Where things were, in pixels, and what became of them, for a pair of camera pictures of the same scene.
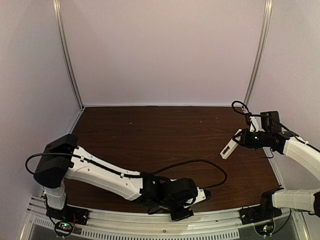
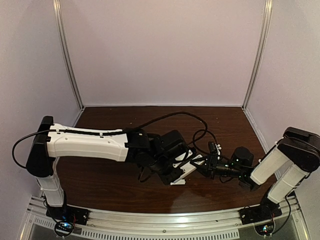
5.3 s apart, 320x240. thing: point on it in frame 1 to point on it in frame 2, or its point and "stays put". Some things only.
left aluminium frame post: [65, 50] stays put
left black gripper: [206, 194] to [172, 173]
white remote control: [229, 147] to [186, 169]
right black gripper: [244, 137] to [211, 165]
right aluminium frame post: [267, 27] stays put
